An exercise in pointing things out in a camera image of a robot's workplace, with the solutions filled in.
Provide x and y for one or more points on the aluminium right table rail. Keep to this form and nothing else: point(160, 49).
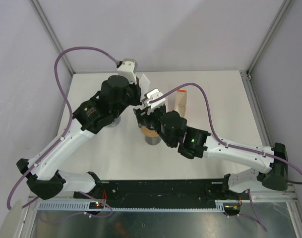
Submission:
point(256, 108)

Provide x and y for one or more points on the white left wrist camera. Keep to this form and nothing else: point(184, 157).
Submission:
point(127, 69)

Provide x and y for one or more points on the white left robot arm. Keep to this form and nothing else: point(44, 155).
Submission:
point(42, 172)

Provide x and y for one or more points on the grey slotted cable duct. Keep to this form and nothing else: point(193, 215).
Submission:
point(87, 205)

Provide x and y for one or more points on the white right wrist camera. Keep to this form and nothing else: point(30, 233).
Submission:
point(153, 99)

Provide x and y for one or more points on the aluminium front frame rail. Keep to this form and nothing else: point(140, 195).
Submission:
point(271, 195)

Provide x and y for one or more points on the aluminium corner post left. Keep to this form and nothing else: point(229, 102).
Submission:
point(46, 25)

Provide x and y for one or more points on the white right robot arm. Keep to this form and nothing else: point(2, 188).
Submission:
point(263, 169)

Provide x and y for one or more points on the coffee filter paper pack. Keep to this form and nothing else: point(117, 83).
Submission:
point(181, 102)

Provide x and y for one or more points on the glass carafe with cork band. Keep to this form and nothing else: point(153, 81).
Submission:
point(152, 140)

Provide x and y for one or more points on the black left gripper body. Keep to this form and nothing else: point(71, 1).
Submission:
point(132, 98)

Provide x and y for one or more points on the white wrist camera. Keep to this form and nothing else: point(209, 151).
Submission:
point(127, 69)
point(153, 99)

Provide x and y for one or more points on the clear glass coffee server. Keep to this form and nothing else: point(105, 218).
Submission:
point(115, 122)

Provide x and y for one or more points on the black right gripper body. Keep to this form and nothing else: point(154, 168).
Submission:
point(154, 119)

